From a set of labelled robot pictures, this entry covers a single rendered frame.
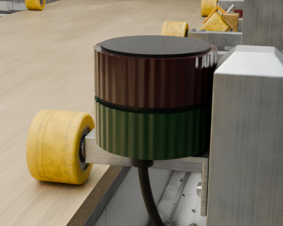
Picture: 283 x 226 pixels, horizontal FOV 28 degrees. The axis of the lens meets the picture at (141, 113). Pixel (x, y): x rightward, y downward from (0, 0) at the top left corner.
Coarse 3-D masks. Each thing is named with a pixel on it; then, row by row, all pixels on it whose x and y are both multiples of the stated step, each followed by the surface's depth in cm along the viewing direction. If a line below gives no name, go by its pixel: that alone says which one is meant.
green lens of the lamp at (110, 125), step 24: (96, 96) 28; (96, 120) 27; (120, 120) 26; (144, 120) 25; (168, 120) 25; (192, 120) 26; (120, 144) 26; (144, 144) 26; (168, 144) 26; (192, 144) 26
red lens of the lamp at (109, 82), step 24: (96, 48) 27; (216, 48) 27; (96, 72) 27; (120, 72) 25; (144, 72) 25; (168, 72) 25; (192, 72) 25; (120, 96) 25; (144, 96) 25; (168, 96) 25; (192, 96) 25
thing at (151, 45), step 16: (112, 48) 26; (128, 48) 26; (144, 48) 26; (160, 48) 26; (176, 48) 26; (192, 48) 26; (208, 48) 26; (144, 112) 25; (160, 112) 25; (144, 160) 29; (176, 160) 27; (192, 160) 27; (208, 160) 27; (144, 176) 29; (144, 192) 29; (160, 224) 30
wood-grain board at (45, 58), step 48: (96, 0) 253; (144, 0) 255; (192, 0) 257; (0, 48) 140; (48, 48) 141; (0, 96) 97; (48, 96) 98; (0, 144) 75; (0, 192) 60; (48, 192) 61; (96, 192) 63
